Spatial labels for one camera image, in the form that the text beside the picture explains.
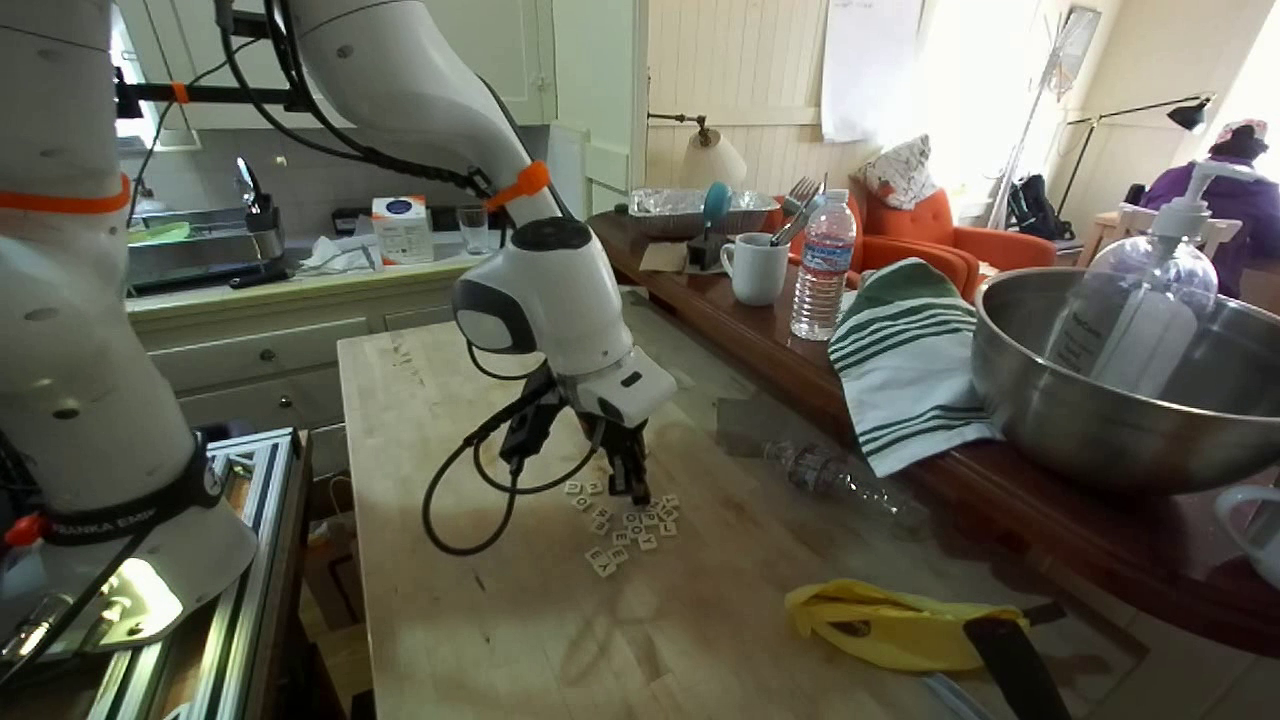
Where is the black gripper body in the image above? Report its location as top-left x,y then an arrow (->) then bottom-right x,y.
582,396 -> 656,464

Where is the brown cardboard sheet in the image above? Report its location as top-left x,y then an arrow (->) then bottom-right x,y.
636,236 -> 695,279

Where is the crushed clear plastic bottle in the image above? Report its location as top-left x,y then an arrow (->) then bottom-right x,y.
762,437 -> 907,521

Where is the black stand block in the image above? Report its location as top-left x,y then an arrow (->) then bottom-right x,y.
684,232 -> 728,275

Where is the white mug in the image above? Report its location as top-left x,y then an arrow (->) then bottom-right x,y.
716,229 -> 796,311

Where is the large aluminium foil tray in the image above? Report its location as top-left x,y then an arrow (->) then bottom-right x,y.
626,185 -> 781,225

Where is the teal plastic scoop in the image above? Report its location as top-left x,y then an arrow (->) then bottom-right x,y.
695,179 -> 741,248

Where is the clear plastic water bottle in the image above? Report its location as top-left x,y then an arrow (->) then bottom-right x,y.
790,189 -> 859,348

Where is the metal kitchen utensil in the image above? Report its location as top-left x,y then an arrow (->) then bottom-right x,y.
784,178 -> 824,236
769,197 -> 804,254

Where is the table lamp white shade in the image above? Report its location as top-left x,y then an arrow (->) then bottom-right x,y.
647,107 -> 751,191

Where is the green striped white towel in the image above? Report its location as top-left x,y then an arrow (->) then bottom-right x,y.
824,256 -> 1010,481

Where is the white container blue label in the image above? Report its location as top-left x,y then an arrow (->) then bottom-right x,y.
368,191 -> 436,268

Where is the white crumpled cloth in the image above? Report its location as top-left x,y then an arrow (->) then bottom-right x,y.
297,232 -> 396,279

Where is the white kitchen cabinet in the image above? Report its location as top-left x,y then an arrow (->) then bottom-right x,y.
126,254 -> 536,443

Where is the patterned pillow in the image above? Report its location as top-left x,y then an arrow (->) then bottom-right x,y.
855,131 -> 944,213

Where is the orange armchair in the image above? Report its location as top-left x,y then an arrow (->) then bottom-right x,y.
762,178 -> 1063,306

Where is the dark brown wooden table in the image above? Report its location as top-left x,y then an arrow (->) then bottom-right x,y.
582,204 -> 1280,663

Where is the white hanging paper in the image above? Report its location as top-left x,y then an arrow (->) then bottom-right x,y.
818,0 -> 937,149

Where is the large steel mixing bowl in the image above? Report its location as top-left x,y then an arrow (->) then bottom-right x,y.
968,264 -> 1280,502

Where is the black bag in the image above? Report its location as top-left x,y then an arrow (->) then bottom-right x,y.
1003,174 -> 1072,248

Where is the black bar with orange clips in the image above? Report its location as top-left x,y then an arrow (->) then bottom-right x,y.
111,78 -> 337,119

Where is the tall stand with panel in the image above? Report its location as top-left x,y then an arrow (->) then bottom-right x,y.
986,0 -> 1108,232

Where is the black floor lamp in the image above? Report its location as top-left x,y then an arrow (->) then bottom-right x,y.
1051,93 -> 1216,225

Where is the person in purple shirt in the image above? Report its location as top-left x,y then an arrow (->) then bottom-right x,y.
1136,116 -> 1280,302

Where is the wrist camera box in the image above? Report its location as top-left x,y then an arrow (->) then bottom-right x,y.
571,348 -> 679,432

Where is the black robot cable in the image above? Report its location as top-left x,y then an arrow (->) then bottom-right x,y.
211,0 -> 610,559

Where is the orange velcro strap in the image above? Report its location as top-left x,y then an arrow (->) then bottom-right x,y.
0,174 -> 135,221
480,155 -> 558,217

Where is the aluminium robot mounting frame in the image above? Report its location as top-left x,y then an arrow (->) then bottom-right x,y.
0,423 -> 316,720

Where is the black handle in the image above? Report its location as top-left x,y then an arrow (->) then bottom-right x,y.
962,600 -> 1079,720

